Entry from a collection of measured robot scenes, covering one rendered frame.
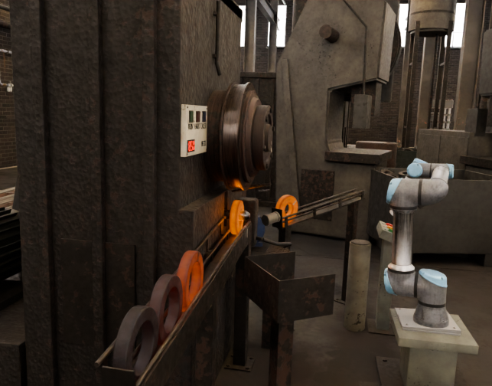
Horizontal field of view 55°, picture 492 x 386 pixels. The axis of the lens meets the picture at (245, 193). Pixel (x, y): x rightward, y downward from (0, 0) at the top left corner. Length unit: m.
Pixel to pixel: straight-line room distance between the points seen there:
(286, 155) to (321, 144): 0.39
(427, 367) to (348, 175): 2.68
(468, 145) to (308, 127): 1.88
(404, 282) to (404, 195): 0.39
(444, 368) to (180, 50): 1.72
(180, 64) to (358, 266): 1.60
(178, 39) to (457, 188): 3.06
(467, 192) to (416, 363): 2.24
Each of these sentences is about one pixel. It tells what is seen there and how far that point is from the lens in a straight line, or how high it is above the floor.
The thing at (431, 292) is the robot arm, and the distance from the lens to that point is 2.25.
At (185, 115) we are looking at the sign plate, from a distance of 1.65.
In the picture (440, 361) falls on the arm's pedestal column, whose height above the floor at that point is 0.18.
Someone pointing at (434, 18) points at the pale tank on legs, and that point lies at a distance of 10.71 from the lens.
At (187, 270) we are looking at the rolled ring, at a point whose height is 0.76.
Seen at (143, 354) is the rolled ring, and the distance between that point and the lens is 1.23.
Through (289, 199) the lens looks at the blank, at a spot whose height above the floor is 0.76.
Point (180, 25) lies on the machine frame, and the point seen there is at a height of 1.50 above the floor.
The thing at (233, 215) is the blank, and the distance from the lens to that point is 2.05.
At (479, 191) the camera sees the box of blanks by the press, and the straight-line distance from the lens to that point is 4.33.
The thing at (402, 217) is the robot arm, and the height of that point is 0.79.
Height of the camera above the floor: 1.21
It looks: 10 degrees down
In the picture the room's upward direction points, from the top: 2 degrees clockwise
